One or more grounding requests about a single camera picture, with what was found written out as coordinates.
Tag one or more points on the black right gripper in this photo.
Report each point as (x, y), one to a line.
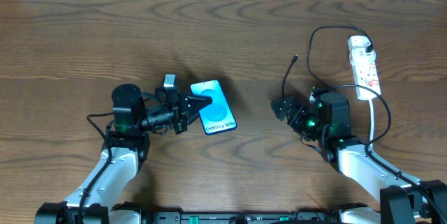
(295, 113)

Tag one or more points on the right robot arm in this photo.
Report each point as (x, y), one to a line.
(402, 198)

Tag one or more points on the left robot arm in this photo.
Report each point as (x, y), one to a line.
(125, 148)

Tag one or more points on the white power strip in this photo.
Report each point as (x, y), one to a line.
(366, 76)

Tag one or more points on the blue Galaxy smartphone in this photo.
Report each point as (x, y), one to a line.
(217, 117)

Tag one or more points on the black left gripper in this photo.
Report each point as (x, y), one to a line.
(179, 111)

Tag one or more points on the white USB charger adapter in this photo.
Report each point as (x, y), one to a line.
(359, 52)

